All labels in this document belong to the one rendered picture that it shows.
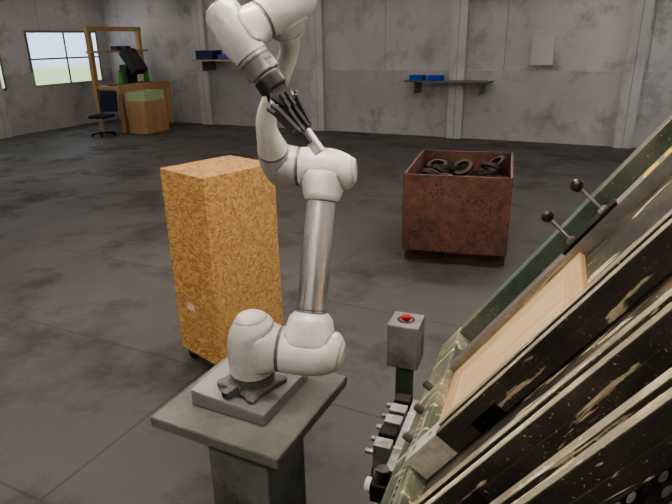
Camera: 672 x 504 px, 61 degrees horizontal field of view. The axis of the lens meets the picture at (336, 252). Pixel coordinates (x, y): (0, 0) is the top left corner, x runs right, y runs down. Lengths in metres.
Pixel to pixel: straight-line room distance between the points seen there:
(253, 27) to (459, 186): 3.67
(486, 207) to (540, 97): 6.83
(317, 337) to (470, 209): 3.35
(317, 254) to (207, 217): 1.39
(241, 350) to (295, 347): 0.18
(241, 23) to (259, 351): 1.00
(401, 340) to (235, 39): 1.22
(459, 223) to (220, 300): 2.47
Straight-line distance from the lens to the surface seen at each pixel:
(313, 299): 1.88
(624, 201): 1.73
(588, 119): 11.67
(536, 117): 11.75
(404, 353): 2.20
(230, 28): 1.52
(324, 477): 2.89
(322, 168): 1.87
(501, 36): 11.79
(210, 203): 3.17
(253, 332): 1.89
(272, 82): 1.51
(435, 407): 1.78
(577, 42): 11.61
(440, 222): 5.10
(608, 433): 0.85
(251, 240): 3.40
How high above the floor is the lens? 1.93
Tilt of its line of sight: 20 degrees down
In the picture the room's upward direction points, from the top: 1 degrees counter-clockwise
